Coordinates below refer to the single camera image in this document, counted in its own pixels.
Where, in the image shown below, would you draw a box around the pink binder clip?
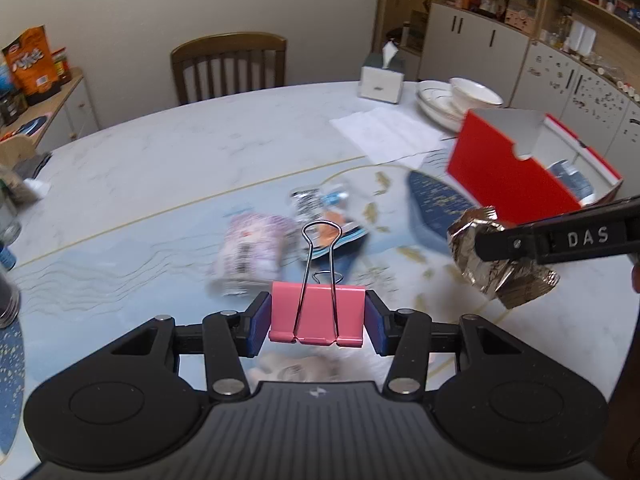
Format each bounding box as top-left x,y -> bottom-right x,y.
268,219 -> 366,348

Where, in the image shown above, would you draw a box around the pink white snack packet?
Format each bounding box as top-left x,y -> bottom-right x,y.
213,212 -> 296,296

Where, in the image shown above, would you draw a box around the clear orange snack packet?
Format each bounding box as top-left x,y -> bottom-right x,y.
290,182 -> 369,260

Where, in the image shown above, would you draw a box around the gold foil snack packet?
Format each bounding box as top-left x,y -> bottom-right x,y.
447,206 -> 560,310

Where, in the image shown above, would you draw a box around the red white cardboard box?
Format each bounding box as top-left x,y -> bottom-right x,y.
447,108 -> 623,224

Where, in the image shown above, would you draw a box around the white storage cabinets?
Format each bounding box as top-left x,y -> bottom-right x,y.
419,3 -> 639,195

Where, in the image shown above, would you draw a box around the white paper napkin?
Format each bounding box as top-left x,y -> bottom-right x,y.
330,107 -> 454,169

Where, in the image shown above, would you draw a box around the white porcelain bowl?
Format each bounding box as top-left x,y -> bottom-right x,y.
449,77 -> 503,113

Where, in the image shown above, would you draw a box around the white gold-rimmed plate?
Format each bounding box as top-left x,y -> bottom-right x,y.
416,79 -> 464,134

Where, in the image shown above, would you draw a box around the green white tissue box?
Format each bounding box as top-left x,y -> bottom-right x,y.
358,41 -> 405,104

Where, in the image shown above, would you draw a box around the wooden dining chair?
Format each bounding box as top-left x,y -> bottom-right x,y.
170,32 -> 288,105

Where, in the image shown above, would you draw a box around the white side cabinet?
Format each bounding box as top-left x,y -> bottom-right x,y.
1,67 -> 100,153

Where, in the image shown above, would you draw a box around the red sauce jar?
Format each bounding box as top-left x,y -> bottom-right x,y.
52,48 -> 73,84

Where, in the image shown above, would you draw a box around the orange snack bag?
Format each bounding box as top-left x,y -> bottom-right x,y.
2,25 -> 61,106

